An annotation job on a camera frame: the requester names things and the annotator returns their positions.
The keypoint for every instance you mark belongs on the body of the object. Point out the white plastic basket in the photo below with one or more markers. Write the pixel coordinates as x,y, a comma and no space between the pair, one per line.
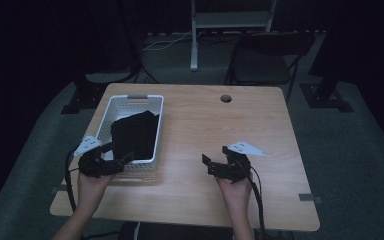
123,106

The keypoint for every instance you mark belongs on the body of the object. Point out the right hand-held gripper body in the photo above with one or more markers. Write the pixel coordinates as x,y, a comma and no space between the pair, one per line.
236,168

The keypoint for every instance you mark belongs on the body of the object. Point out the grey tape strip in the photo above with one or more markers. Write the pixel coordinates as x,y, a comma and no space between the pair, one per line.
60,188
310,197

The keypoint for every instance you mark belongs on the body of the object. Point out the white metal stand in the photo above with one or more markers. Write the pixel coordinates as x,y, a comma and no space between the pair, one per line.
230,19

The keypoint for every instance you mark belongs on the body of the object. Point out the black stand base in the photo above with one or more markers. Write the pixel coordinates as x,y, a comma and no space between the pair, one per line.
326,98
86,96

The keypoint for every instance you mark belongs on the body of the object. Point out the person's left hand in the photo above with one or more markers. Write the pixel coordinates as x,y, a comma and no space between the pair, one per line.
91,191

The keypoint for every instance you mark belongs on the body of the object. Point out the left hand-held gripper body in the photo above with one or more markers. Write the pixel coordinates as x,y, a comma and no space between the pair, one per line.
95,165

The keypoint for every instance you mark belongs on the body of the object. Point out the black garment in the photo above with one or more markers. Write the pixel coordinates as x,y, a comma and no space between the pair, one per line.
135,133

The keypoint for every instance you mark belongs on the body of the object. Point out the black folding chair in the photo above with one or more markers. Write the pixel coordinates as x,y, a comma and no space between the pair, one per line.
263,66

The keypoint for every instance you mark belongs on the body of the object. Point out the person's right hand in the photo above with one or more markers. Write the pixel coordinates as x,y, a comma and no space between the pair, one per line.
236,195

